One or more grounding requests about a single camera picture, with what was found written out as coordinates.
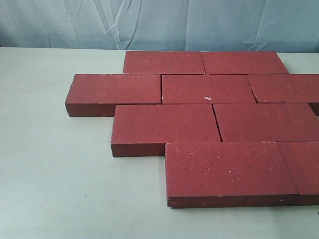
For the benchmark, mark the red brick top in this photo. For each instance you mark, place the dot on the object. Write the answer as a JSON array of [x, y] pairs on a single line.
[[144, 130]]

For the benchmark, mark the red brick with white mark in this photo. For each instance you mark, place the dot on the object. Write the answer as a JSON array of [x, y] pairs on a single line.
[[206, 89]]

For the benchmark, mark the red brick rear under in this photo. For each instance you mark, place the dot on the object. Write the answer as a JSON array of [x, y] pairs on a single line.
[[163, 62]]

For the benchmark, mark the red brick right row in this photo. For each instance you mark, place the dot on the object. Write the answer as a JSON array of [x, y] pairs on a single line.
[[286, 88]]

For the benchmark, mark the white backdrop curtain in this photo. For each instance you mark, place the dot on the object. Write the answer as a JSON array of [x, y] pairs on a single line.
[[186, 25]]

